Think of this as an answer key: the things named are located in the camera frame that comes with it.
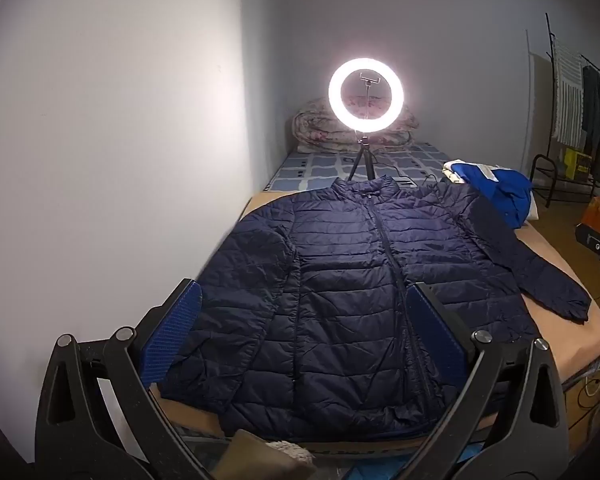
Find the black clothes rack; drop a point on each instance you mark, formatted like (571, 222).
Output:
(550, 55)

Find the blue patterned bed sheet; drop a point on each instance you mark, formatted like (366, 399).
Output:
(305, 170)

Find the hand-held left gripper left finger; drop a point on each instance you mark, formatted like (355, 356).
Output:
(177, 325)

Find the white striped towel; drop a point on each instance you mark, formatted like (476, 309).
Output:
(567, 95)

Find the beige fuzzy slipper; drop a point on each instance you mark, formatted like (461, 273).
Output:
(270, 455)

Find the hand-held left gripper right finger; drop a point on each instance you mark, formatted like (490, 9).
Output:
(432, 335)

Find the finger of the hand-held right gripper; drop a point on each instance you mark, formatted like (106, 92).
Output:
(592, 240)

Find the bright blue jacket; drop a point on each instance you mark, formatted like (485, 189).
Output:
(505, 190)

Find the folded floral quilt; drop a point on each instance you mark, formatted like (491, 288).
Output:
(315, 130)

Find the yellow box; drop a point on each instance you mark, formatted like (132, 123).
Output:
(575, 162)

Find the navy puffer jacket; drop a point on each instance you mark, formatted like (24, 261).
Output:
(340, 280)

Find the dark hanging clothes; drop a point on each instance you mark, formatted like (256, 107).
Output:
(597, 110)

